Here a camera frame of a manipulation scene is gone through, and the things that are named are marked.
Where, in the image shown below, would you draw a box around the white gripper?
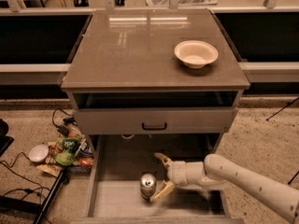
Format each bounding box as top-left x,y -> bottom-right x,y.
149,152 -> 206,203

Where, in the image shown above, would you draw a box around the silver 7up can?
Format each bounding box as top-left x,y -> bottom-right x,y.
140,174 -> 157,201

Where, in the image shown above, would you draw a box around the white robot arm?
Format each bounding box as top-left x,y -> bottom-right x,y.
150,152 -> 299,224

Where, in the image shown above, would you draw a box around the open middle drawer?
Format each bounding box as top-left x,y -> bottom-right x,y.
72,134 -> 245,224

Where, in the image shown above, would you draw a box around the grey drawer cabinet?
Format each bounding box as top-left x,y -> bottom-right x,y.
60,8 -> 250,224

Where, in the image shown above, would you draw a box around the white bowl on counter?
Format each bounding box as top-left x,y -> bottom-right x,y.
174,40 -> 219,69

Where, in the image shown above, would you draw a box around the green chip bag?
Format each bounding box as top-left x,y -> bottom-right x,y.
55,138 -> 78,166

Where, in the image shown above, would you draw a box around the black power adapter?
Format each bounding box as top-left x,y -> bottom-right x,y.
57,125 -> 69,136

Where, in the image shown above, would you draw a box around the yellow snack bag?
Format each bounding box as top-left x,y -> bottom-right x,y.
36,164 -> 62,177

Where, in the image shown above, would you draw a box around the black tripod leg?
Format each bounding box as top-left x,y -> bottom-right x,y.
287,171 -> 299,185

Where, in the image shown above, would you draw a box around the white bowl on floor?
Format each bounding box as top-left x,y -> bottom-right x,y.
28,145 -> 50,163

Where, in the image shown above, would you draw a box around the black stand base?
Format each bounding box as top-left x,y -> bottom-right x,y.
0,170 -> 68,224

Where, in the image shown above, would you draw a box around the black drawer handle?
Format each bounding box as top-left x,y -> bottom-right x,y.
141,122 -> 167,131

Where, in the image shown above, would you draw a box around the black floor cables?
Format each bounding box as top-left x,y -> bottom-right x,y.
0,152 -> 51,203

